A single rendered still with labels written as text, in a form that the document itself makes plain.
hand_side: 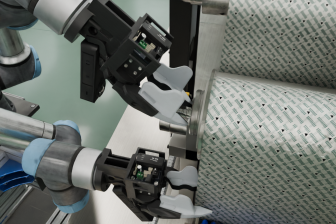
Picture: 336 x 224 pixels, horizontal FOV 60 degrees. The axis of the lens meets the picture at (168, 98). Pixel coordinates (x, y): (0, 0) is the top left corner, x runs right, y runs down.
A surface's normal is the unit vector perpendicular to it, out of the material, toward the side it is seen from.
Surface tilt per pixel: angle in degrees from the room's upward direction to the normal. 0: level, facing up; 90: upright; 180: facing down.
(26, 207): 0
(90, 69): 89
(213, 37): 0
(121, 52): 90
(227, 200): 90
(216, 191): 90
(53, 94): 0
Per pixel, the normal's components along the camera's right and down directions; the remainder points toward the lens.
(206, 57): 0.00, -0.74
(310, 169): -0.25, 0.65
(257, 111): -0.14, -0.28
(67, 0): 0.28, 0.11
